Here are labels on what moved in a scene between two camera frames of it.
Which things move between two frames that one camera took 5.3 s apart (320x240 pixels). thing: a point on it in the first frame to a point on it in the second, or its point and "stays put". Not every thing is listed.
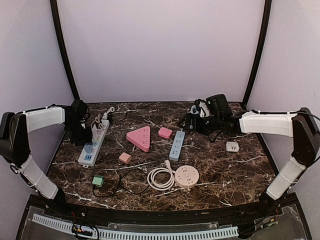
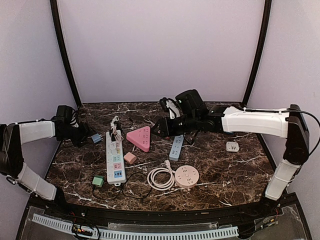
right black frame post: x=268 y=3 stays put
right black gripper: x=189 y=117 to x=165 y=129
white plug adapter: x=231 y=146 stays put
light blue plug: x=88 y=148 to x=97 y=138
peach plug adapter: x=125 y=158 to x=130 y=157
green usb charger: x=98 y=180 stays put
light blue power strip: x=176 y=148 stays put
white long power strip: x=90 y=151 to x=115 y=154
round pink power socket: x=186 y=176 stays put
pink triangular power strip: x=140 y=137 stays put
